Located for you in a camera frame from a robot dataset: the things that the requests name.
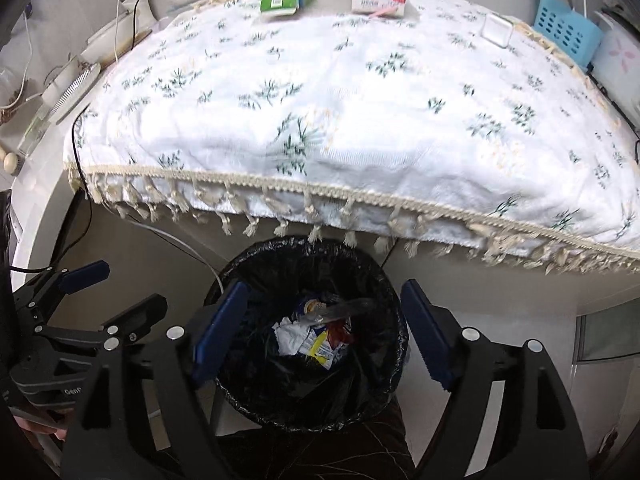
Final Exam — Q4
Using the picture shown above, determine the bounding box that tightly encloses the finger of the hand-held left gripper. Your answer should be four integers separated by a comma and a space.
12, 259, 112, 328
32, 294, 169, 358

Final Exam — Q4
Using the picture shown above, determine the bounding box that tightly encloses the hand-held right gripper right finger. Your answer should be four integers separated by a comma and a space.
400, 279, 591, 480

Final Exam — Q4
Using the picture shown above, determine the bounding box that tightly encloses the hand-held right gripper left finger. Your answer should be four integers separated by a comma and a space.
60, 280, 251, 480

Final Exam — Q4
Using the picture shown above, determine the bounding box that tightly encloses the bin with black bag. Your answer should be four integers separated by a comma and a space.
216, 237, 411, 433

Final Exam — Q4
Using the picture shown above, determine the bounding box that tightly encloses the yellow white snack packet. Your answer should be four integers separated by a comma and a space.
300, 327, 346, 371

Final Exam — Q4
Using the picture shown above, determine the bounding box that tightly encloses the person's left hand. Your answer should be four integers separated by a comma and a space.
17, 409, 71, 443

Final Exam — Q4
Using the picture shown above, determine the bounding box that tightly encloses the crumpled white tissue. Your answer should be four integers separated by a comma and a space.
272, 316, 313, 356

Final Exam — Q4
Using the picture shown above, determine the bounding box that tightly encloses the red wrapper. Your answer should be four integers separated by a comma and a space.
327, 322, 356, 346

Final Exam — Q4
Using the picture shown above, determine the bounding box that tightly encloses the clear plastic wrapper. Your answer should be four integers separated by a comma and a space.
312, 297, 376, 326

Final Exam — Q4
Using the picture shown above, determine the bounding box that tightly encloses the clear glass dish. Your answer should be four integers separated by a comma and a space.
20, 105, 66, 156

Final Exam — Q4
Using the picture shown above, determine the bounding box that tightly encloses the grey glass door panel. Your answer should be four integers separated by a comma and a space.
574, 300, 640, 366

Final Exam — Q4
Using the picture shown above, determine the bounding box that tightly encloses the blue striped plate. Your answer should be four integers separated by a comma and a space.
47, 62, 103, 126

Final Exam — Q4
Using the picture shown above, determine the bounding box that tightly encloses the white floral fringed tablecloth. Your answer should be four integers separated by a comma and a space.
64, 0, 640, 276

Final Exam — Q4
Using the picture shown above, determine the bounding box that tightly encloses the white utensil cup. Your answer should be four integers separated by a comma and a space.
114, 0, 157, 27

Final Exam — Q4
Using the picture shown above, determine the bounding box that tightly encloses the clear plastic piece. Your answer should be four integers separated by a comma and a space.
481, 12, 516, 48

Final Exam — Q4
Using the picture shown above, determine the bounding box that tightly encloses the blue plastic utensil basket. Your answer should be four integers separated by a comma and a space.
532, 0, 605, 72

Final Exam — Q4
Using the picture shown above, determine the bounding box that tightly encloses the white rice cooker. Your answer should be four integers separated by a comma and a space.
590, 25, 640, 126

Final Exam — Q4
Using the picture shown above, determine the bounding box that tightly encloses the white cable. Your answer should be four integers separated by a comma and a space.
125, 217, 223, 306

